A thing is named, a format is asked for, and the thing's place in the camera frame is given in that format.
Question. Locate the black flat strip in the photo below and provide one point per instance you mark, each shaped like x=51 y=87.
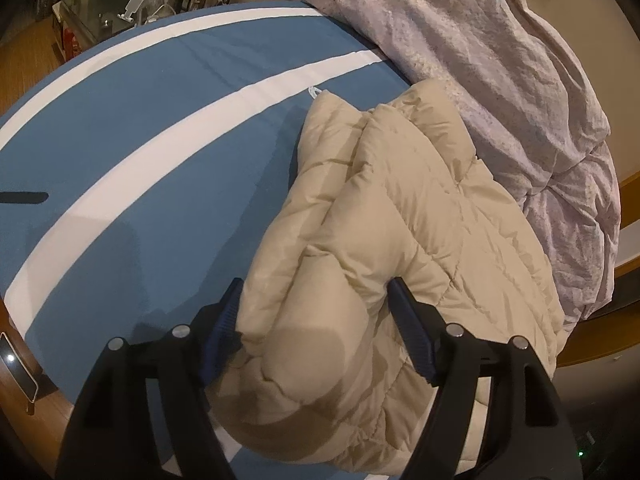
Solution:
x=22 y=198

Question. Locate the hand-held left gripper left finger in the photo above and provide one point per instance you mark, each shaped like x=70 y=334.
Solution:
x=227 y=320

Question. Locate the bed with blue striped sheet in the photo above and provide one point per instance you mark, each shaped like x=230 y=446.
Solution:
x=150 y=135

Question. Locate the white device with light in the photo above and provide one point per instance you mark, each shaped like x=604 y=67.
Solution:
x=17 y=365

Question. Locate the white phone stand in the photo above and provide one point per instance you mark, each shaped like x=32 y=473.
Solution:
x=132 y=7

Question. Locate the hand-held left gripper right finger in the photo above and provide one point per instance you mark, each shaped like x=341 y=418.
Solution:
x=412 y=330

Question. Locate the glass topped nightstand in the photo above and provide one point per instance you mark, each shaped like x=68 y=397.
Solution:
x=85 y=15

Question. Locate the beige quilted down jacket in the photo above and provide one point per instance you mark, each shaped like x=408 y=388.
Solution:
x=400 y=210

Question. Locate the lilac floral duvet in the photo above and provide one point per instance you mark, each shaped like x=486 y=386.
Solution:
x=475 y=60

